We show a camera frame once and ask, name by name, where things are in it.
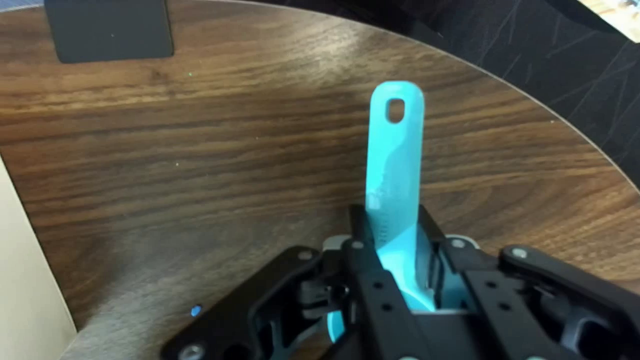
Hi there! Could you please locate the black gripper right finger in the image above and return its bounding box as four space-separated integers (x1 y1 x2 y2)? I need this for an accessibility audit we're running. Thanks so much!
416 205 640 360

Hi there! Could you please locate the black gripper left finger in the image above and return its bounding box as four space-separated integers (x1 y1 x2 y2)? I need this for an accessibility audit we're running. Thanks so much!
158 203 427 360

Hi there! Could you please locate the blue plastic ladle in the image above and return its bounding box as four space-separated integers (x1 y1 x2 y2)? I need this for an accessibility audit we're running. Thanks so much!
325 80 477 345

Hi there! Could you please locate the round dark wooden table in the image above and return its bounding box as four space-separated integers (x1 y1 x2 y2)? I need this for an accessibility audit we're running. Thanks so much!
0 0 640 360

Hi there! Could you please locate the dark grey fabric sofa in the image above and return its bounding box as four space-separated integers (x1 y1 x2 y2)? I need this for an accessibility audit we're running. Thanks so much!
258 0 640 187

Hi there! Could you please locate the small flat black object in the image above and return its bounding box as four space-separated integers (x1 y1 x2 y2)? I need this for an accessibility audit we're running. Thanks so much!
41 0 175 65

